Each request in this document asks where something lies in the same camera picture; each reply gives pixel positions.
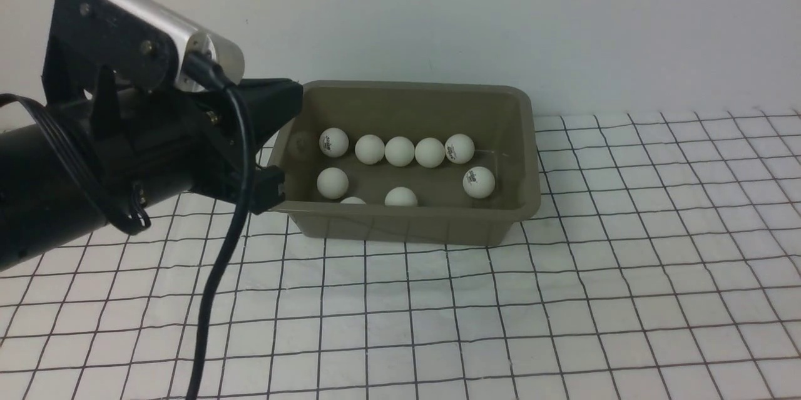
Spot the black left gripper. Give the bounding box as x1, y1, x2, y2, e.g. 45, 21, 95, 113
48, 78, 304, 215

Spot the white printed ball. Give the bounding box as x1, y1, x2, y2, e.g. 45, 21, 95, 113
340, 197, 366, 204
319, 127, 350, 158

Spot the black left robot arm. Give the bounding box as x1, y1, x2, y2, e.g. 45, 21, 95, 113
2, 89, 242, 270

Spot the olive green plastic bin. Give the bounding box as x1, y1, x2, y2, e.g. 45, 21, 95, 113
269, 80, 543, 247

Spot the white black-grid tablecloth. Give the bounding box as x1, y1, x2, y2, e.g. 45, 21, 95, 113
1, 110, 800, 399

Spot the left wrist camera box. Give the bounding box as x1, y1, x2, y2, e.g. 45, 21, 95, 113
42, 0, 245, 104

